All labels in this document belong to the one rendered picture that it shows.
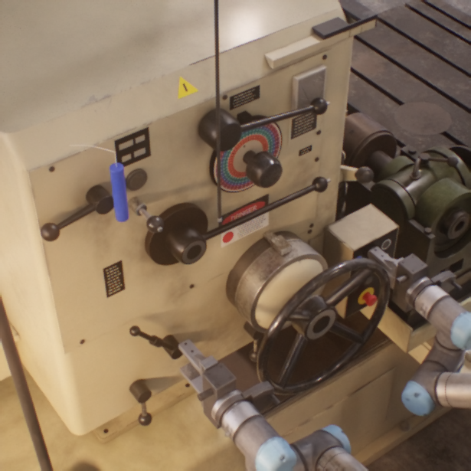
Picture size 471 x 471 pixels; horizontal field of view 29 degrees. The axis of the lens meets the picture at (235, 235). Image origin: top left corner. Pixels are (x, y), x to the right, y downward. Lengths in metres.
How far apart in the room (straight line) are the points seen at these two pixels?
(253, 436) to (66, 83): 0.74
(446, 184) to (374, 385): 0.88
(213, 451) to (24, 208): 1.22
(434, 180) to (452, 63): 1.07
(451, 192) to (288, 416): 0.87
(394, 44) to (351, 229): 1.45
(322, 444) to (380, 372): 1.23
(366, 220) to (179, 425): 0.88
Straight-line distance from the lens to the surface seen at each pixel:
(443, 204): 2.41
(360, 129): 2.61
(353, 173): 2.20
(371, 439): 3.38
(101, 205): 1.69
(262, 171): 1.82
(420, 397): 2.06
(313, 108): 1.89
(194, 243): 1.84
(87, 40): 1.87
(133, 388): 2.16
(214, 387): 1.78
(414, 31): 3.67
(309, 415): 2.92
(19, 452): 2.76
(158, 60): 1.79
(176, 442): 2.71
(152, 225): 1.73
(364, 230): 2.24
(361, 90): 3.29
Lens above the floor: 2.84
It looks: 43 degrees down
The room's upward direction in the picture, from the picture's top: straight up
